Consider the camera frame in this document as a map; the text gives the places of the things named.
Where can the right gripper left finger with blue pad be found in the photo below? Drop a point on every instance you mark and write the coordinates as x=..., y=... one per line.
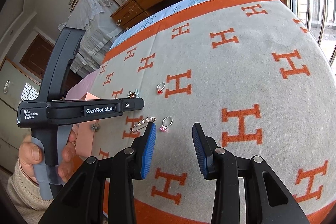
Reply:
x=143, y=152

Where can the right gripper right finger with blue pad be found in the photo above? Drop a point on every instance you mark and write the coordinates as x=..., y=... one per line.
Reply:
x=204, y=146

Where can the pearl safety pin brooch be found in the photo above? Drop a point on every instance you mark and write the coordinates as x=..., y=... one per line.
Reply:
x=142, y=124

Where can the pink jewelry box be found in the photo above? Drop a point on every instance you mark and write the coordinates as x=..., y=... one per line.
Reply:
x=84, y=138

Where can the blue flower hair clip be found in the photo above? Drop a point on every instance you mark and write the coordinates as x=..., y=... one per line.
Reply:
x=95, y=127

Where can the gold pendant brooch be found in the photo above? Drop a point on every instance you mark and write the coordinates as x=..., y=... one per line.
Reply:
x=133, y=94

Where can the beige knit sleeve forearm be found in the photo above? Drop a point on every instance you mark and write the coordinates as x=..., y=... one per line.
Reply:
x=25, y=195

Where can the person's left hand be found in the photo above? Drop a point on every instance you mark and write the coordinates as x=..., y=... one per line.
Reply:
x=30, y=154

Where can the pink bed sheet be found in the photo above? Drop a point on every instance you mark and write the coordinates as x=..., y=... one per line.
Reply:
x=80, y=90

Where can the brown wooden door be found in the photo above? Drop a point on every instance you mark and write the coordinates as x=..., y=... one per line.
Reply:
x=37, y=56

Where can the orange H-pattern blanket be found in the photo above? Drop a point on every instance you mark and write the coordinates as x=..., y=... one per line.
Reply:
x=255, y=79

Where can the white lace covered furniture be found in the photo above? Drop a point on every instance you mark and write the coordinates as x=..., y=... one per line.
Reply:
x=94, y=17

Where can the light blue patterned sheet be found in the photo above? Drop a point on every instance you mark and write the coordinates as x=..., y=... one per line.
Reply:
x=150, y=20

